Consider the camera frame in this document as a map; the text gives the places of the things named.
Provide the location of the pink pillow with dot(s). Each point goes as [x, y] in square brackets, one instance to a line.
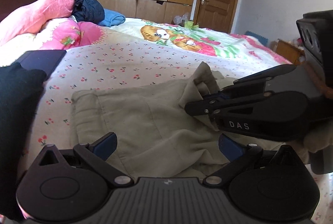
[30, 18]

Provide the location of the blue foam mat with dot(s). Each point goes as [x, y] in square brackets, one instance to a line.
[261, 39]

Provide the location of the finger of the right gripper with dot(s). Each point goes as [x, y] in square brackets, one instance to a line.
[271, 72]
[267, 107]

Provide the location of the dark navy quilted jacket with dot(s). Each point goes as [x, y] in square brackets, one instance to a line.
[88, 11]

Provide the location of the clear plastic bag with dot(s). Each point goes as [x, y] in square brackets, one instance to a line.
[180, 20]

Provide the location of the blue folded blanket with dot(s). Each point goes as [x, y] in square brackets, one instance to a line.
[112, 18]

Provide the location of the black garment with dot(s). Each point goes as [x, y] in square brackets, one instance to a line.
[21, 91]

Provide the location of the floral cartoon bed quilt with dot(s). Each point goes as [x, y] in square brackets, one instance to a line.
[100, 58]

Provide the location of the wooden nightstand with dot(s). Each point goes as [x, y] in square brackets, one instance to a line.
[290, 52]

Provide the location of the beige pants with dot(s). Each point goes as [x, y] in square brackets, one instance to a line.
[156, 136]

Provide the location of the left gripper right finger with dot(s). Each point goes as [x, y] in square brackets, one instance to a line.
[240, 157]

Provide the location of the black flat box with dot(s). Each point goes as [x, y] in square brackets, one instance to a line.
[45, 60]

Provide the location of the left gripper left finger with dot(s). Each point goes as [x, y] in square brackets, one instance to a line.
[94, 156]

